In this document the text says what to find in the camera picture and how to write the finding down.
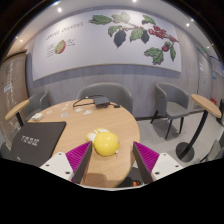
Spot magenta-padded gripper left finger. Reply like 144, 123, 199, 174
39, 141, 93, 185

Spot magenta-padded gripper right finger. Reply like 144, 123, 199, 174
132, 141, 184, 185

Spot yellow computer mouse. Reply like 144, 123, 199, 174
85, 128, 121, 157

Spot small white box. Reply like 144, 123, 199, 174
31, 112, 44, 122

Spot black box device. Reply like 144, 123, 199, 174
92, 96, 112, 109

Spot grey upholstered armchair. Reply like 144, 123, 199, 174
76, 82, 134, 115
150, 82, 190, 140
23, 90, 51, 122

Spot round wooden side table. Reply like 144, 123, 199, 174
175, 93, 223, 163
4, 98, 31, 128

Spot grey door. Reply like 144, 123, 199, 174
196, 49, 214, 108

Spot white paper notice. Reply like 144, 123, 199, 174
3, 83, 14, 94

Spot ceiling spot lights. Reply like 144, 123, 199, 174
18, 0, 201, 43

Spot black cable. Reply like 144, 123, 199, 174
72, 94, 122, 109

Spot coffee plant wall mural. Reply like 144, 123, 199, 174
31, 8, 183, 82

